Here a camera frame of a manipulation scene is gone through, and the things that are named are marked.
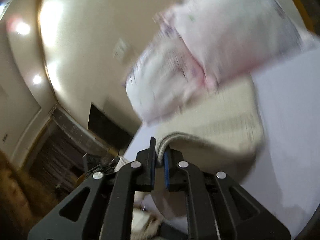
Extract beige cable-knit sweater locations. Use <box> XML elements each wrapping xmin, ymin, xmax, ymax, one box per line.
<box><xmin>139</xmin><ymin>76</ymin><xmax>266</xmax><ymax>217</ymax></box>

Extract lavender bed sheet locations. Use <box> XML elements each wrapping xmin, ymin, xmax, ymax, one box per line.
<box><xmin>124</xmin><ymin>48</ymin><xmax>319</xmax><ymax>239</ymax></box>

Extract pink floral pillow left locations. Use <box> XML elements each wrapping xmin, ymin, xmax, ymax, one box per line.
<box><xmin>125</xmin><ymin>28</ymin><xmax>216</xmax><ymax>124</ymax></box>

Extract pink floral pillow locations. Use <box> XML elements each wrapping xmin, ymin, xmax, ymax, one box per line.
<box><xmin>156</xmin><ymin>0</ymin><xmax>316</xmax><ymax>86</ymax></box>
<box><xmin>125</xmin><ymin>28</ymin><xmax>216</xmax><ymax>124</ymax></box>

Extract pink floral pillow right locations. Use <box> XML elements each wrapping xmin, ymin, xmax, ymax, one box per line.
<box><xmin>156</xmin><ymin>0</ymin><xmax>316</xmax><ymax>86</ymax></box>

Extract white wall socket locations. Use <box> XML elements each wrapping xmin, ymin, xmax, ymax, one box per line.
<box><xmin>113</xmin><ymin>38</ymin><xmax>131</xmax><ymax>62</ymax></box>

